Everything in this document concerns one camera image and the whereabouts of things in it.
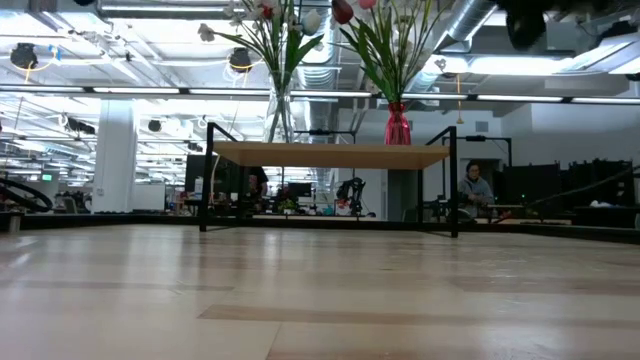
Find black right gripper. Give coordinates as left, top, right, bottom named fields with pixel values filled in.
left=504, top=7, right=549, bottom=52

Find white blossom spray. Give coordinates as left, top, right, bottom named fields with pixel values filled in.
left=196, top=0, right=326, bottom=131
left=329, top=0, right=451, bottom=105

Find pink artificial tulip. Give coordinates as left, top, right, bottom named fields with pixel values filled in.
left=358, top=0, right=404, bottom=105

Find red glass vase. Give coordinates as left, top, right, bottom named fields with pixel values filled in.
left=383, top=102, right=413, bottom=146

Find white artificial tulip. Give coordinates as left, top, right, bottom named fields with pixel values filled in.
left=289, top=8, right=325, bottom=76

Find clear glass vase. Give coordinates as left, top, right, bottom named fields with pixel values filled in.
left=263, top=70, right=297, bottom=144

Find wooden shelf black legs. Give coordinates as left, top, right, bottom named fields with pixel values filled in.
left=198, top=122, right=460, bottom=239

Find person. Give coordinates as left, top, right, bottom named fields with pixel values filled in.
left=457, top=159, right=496, bottom=220
left=247, top=166, right=270, bottom=202

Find black cabinets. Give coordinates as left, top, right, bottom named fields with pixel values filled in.
left=499, top=158, right=637, bottom=209

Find black round ceiling device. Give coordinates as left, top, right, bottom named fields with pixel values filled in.
left=228, top=47, right=254, bottom=75
left=9, top=42, right=40, bottom=70

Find black monitor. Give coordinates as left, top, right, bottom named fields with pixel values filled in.
left=184, top=153, right=251, bottom=197

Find white board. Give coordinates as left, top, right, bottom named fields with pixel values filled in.
left=132, top=183, right=167, bottom=213

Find white round column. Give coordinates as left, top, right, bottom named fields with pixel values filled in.
left=91, top=107, right=139, bottom=215

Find silver air duct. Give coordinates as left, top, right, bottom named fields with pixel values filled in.
left=407, top=0, right=499, bottom=95

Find thin black cable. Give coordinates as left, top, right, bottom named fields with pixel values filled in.
left=527, top=165, right=640, bottom=209

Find silver spiral duct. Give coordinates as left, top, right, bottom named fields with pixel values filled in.
left=294, top=4, right=342, bottom=132

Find black aluminium table frame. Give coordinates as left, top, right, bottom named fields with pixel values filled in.
left=0, top=212, right=640, bottom=246

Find black hose loop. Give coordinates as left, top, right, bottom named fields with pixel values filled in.
left=0, top=177, right=53, bottom=214

